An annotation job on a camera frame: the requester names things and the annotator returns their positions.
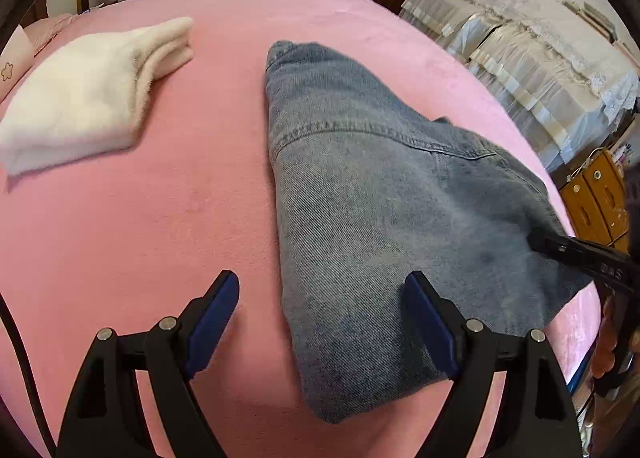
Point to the white folded garment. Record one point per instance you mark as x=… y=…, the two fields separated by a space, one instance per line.
x=85 y=98

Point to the pink flower print pillow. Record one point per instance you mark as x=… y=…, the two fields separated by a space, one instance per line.
x=12 y=68

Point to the pink fleece bed blanket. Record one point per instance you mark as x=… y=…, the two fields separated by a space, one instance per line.
x=175 y=228

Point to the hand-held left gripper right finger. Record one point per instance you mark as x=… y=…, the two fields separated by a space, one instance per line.
x=431 y=330

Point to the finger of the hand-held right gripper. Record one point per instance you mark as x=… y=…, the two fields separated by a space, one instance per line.
x=580 y=255

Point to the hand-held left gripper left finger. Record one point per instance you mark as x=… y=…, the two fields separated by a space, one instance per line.
x=215 y=320

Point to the yellow wooden cabinet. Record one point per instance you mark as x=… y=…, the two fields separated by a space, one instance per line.
x=597 y=203

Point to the blue denim jeans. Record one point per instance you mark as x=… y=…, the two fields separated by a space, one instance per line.
x=380 y=178

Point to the pink ruffled pillow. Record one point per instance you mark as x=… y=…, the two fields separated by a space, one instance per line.
x=50 y=31

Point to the person's right hand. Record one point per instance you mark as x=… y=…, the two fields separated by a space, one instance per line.
x=606 y=338

